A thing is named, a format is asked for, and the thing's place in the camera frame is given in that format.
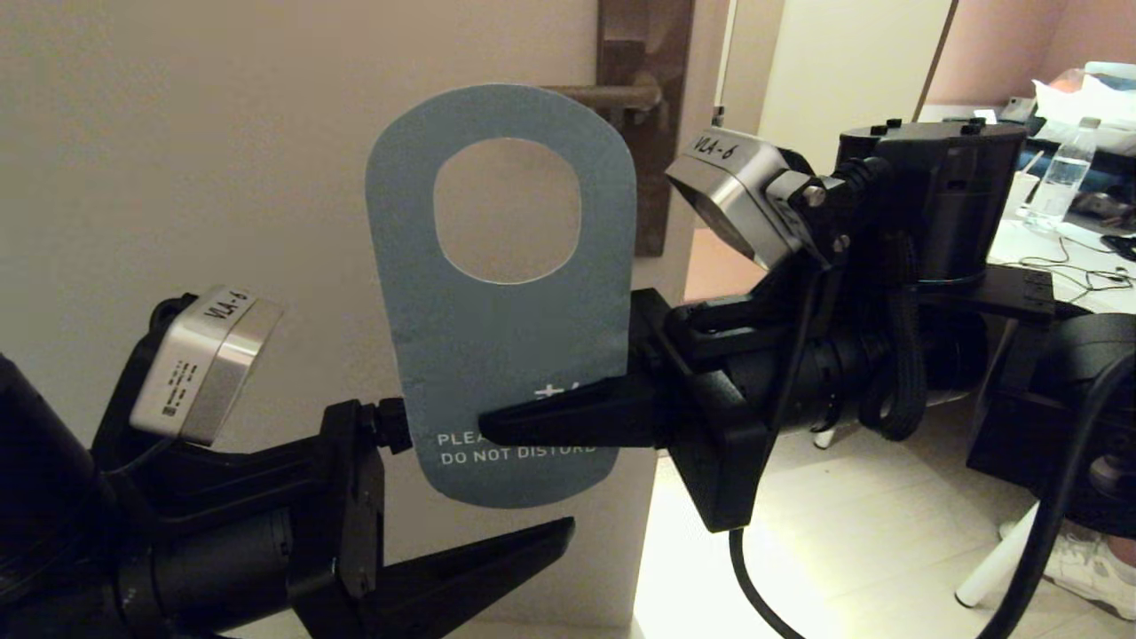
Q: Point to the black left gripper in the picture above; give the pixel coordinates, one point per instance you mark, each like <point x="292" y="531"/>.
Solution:
<point x="337" y="497"/>

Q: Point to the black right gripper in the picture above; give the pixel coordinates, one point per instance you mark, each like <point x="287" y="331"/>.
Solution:
<point x="710" y="417"/>

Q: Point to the blue do-not-disturb door sign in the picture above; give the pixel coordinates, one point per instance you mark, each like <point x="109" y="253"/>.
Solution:
<point x="497" y="355"/>

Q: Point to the beige room door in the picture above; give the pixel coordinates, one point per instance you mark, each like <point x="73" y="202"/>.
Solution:
<point x="177" y="133"/>

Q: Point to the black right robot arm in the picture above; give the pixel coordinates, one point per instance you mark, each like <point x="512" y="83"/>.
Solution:
<point x="967" y="204"/>

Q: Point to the brown door lock plate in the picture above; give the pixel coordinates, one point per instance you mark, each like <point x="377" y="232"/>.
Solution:
<point x="643" y="35"/>

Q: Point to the brown bench cushion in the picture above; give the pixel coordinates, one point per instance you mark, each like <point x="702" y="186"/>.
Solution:
<point x="719" y="266"/>

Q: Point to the cream wardrobe bench unit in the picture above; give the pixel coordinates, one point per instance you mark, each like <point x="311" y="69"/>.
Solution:
<point x="834" y="71"/>

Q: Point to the white paper cup with stick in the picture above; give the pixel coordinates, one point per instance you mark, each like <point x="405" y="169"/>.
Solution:
<point x="1025" y="195"/>

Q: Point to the clear plastic water bottle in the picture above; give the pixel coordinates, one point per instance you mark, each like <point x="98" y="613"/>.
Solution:
<point x="1061" y="186"/>

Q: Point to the white sneaker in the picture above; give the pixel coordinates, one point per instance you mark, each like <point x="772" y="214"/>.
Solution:
<point x="1096" y="568"/>

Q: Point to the black flat device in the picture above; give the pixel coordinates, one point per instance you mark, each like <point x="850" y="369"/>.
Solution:
<point x="1118" y="247"/>

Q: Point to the white plastic bag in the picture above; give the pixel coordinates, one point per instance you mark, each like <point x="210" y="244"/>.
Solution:
<point x="1065" y="102"/>

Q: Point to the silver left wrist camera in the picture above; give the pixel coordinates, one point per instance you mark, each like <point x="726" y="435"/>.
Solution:
<point x="204" y="364"/>

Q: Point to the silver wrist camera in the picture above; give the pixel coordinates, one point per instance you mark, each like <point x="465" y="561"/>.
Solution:
<point x="204" y="364"/>
<point x="737" y="191"/>

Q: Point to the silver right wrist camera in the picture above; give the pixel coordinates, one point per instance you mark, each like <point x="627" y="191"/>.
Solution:
<point x="737" y="191"/>

